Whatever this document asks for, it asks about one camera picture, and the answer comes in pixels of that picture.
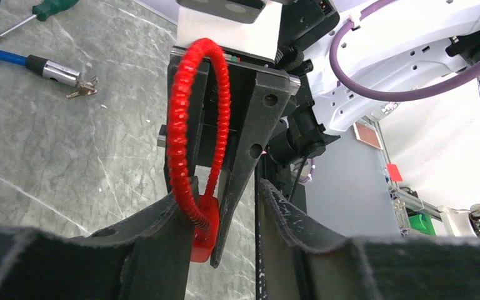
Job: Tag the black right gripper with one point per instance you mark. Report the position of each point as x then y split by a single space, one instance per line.
237 85

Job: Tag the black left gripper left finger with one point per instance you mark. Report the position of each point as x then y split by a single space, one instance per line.
145 256

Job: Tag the aluminium extrusion frame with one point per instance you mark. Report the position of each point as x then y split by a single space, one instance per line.
415 216

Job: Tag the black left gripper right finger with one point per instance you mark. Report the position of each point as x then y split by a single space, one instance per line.
305 260

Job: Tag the blue cable lock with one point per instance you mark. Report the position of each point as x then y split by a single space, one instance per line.
44 67

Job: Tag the green handled screwdriver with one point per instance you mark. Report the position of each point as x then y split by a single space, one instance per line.
42 12

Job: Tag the small keys of blue lock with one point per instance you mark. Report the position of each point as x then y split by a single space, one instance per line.
85 89

